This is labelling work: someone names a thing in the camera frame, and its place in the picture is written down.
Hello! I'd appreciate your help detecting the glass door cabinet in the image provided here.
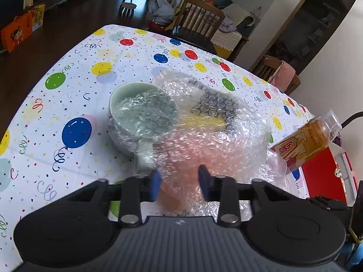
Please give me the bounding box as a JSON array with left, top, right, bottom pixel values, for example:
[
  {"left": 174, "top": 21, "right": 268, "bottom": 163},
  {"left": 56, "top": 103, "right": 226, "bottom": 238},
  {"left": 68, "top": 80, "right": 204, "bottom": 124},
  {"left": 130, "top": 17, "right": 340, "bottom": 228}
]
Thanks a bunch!
[{"left": 250, "top": 0, "right": 353, "bottom": 73}]

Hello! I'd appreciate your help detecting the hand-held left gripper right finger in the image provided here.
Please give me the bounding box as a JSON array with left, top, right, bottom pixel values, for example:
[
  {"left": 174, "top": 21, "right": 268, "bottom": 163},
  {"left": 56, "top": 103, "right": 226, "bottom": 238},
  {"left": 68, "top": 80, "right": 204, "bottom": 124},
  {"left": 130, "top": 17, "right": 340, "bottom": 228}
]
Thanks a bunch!
[{"left": 198, "top": 165, "right": 281, "bottom": 225}]

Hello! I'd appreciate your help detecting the grey cloth bundle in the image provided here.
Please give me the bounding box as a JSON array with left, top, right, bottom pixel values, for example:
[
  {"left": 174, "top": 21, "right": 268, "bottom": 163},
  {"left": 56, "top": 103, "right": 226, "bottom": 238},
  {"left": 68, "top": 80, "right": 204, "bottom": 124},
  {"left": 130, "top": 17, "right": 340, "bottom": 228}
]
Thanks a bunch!
[{"left": 148, "top": 0, "right": 175, "bottom": 25}]

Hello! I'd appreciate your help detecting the yellow towel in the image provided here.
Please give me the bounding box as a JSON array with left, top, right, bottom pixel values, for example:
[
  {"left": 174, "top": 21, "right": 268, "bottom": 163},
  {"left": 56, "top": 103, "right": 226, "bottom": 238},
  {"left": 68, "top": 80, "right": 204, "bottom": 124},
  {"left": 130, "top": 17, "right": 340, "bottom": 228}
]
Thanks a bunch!
[{"left": 179, "top": 113, "right": 227, "bottom": 131}]

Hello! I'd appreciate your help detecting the amber tea bottle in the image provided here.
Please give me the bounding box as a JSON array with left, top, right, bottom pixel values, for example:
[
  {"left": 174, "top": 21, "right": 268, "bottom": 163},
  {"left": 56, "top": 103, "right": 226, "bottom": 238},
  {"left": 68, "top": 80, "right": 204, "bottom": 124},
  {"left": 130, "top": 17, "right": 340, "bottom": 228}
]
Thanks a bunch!
[{"left": 270, "top": 109, "right": 344, "bottom": 175}]

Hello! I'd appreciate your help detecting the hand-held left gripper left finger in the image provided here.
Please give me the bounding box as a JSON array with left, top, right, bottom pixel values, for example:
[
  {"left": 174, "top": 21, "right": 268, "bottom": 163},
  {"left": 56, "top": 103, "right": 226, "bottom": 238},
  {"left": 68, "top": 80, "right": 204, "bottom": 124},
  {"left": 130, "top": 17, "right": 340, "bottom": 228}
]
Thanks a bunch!
[{"left": 75, "top": 170, "right": 163, "bottom": 228}]

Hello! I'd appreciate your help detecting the red box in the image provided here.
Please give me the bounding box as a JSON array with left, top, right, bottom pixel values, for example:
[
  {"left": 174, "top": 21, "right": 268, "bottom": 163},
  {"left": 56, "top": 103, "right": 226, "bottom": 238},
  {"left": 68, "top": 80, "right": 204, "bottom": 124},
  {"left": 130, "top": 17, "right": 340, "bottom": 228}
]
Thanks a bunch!
[{"left": 301, "top": 146, "right": 358, "bottom": 204}]

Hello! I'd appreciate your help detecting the clear bubble wrap sheet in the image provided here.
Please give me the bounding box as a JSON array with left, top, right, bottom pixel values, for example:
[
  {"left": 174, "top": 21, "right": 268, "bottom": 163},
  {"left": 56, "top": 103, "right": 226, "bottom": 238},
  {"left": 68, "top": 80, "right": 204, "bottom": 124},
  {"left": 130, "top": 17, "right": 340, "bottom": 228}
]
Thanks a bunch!
[{"left": 113, "top": 69, "right": 287, "bottom": 216}]

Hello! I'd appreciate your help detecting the pink soft pad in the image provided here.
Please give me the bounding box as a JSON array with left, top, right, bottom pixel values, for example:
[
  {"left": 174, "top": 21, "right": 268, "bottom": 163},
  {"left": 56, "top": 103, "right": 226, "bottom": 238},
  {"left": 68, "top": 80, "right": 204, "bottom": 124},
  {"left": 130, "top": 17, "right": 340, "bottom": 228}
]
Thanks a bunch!
[{"left": 159, "top": 130, "right": 256, "bottom": 207}]

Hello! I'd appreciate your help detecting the sofa with cream crochet cover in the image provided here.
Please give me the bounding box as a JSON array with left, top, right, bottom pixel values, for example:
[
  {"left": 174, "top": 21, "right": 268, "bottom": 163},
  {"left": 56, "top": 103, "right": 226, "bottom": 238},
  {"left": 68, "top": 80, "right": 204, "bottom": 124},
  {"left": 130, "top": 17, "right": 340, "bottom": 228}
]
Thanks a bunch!
[{"left": 211, "top": 0, "right": 260, "bottom": 60}]

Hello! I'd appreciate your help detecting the balloon print tablecloth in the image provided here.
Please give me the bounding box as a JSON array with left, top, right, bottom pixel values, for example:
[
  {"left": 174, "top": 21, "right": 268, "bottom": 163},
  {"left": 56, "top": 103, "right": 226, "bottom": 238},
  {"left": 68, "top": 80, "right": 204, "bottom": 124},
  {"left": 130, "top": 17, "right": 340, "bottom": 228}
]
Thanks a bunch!
[{"left": 0, "top": 24, "right": 315, "bottom": 264}]

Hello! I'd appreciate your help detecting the orange gift box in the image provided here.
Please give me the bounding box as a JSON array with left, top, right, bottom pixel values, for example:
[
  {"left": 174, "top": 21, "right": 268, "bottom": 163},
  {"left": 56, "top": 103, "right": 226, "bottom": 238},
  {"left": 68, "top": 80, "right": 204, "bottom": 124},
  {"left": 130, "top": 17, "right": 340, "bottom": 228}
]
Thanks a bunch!
[{"left": 0, "top": 13, "right": 33, "bottom": 53}]

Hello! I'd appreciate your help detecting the black cable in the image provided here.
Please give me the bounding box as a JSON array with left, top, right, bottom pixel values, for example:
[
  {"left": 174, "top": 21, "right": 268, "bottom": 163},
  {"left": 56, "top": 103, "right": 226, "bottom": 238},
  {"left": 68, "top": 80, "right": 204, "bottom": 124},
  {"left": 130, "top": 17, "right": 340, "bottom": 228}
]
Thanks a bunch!
[{"left": 340, "top": 113, "right": 363, "bottom": 129}]

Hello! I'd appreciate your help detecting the wooden chair with black seat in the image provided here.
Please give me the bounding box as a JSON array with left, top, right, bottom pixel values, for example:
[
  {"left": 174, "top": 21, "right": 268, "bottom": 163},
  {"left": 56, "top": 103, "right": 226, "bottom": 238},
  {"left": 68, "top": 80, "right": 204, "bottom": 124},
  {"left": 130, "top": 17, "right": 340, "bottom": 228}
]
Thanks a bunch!
[{"left": 170, "top": 0, "right": 227, "bottom": 55}]

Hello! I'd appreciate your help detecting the pale green ceramic bowl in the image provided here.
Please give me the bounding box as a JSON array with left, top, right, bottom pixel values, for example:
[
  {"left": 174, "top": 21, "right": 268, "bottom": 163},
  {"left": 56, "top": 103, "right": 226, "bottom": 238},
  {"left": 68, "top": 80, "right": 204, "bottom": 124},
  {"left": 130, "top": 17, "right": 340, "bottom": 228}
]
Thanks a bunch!
[{"left": 108, "top": 82, "right": 179, "bottom": 159}]

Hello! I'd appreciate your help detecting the small wooden stool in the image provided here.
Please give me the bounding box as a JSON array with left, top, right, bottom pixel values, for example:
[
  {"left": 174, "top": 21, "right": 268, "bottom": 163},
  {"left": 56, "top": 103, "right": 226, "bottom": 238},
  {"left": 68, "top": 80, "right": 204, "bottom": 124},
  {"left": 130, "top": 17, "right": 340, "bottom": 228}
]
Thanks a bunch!
[{"left": 118, "top": 2, "right": 137, "bottom": 17}]

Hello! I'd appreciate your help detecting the wooden chair with pink cloth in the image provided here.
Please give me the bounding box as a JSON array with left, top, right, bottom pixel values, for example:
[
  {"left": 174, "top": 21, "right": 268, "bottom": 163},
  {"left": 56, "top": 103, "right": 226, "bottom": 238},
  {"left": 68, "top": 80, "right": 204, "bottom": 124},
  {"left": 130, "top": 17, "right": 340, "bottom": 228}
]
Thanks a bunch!
[{"left": 254, "top": 55, "right": 302, "bottom": 95}]

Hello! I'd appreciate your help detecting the yellow carton box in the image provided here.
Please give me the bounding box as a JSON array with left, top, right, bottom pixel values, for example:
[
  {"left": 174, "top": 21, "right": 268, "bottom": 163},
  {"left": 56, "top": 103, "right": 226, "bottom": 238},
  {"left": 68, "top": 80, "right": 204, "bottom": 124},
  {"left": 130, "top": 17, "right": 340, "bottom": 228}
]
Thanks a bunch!
[{"left": 28, "top": 4, "right": 46, "bottom": 32}]

